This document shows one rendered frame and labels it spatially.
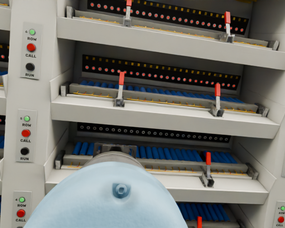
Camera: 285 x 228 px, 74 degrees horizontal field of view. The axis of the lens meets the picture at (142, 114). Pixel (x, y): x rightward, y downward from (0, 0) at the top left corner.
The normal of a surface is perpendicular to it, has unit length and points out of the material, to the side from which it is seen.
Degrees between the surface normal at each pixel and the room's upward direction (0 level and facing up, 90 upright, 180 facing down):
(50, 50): 90
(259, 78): 90
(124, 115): 108
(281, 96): 90
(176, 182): 18
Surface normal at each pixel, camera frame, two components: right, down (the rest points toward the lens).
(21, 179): 0.12, 0.09
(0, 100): 0.08, 0.39
